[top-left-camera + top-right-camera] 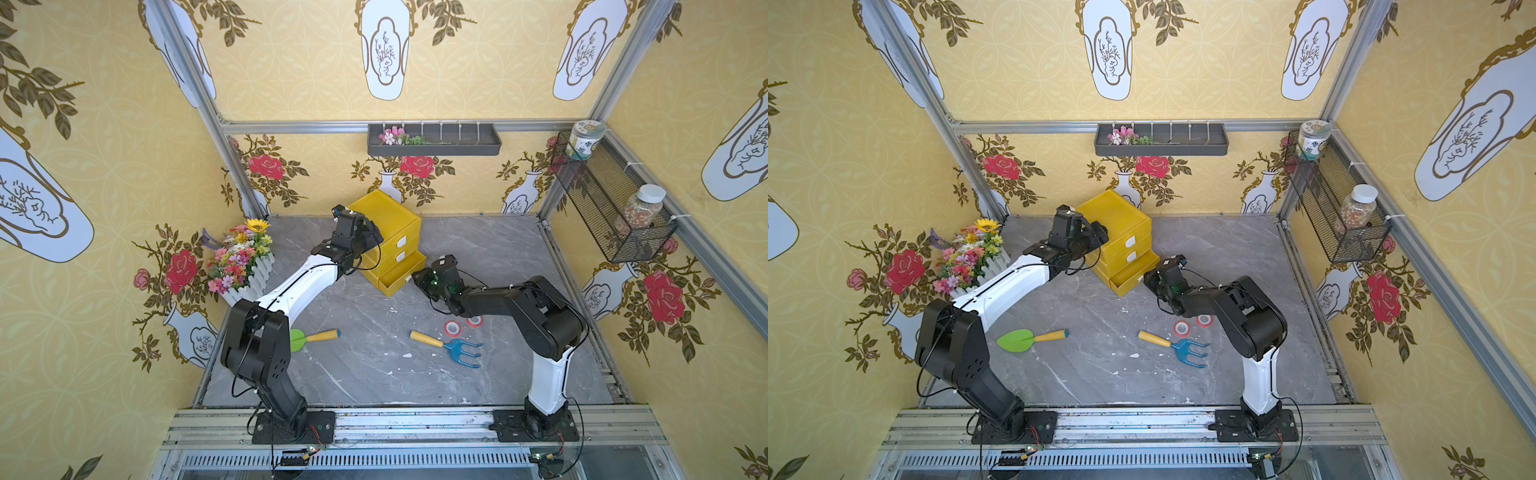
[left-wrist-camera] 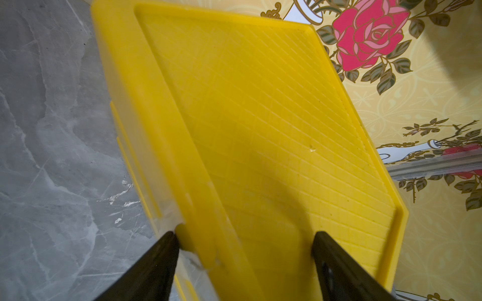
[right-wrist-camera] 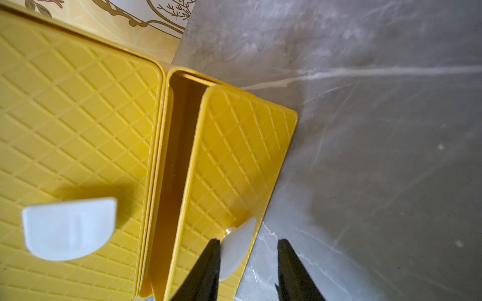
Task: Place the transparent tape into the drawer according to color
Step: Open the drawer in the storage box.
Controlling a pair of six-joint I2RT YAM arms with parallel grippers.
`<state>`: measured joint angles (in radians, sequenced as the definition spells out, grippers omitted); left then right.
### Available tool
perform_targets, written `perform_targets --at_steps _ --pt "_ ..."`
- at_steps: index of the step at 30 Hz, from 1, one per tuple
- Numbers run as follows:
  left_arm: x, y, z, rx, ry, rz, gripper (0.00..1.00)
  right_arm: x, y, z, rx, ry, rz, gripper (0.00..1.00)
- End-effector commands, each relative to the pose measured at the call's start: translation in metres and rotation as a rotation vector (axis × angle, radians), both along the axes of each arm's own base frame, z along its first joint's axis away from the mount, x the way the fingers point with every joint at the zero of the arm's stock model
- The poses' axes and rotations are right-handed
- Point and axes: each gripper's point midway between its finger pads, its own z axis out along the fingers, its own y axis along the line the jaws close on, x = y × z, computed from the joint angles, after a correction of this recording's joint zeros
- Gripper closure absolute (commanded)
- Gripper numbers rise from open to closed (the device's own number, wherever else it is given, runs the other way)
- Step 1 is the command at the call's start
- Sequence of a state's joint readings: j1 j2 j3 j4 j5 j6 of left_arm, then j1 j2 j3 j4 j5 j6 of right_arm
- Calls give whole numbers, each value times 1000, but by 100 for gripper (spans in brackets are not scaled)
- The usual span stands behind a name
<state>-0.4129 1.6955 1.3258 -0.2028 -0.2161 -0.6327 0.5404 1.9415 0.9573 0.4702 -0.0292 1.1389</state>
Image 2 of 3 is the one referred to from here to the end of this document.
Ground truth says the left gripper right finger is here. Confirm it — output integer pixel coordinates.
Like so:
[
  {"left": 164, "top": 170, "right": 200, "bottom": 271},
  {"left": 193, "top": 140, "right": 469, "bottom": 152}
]
[{"left": 311, "top": 232, "right": 395, "bottom": 301}]

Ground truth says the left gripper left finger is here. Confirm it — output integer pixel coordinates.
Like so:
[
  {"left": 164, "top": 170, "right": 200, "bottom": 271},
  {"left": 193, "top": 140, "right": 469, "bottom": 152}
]
[{"left": 96, "top": 232, "right": 179, "bottom": 300}]

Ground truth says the yellow three-drawer cabinet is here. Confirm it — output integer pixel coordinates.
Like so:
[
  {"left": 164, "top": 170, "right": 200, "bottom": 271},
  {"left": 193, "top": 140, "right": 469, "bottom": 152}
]
[{"left": 91, "top": 1, "right": 408, "bottom": 300}]

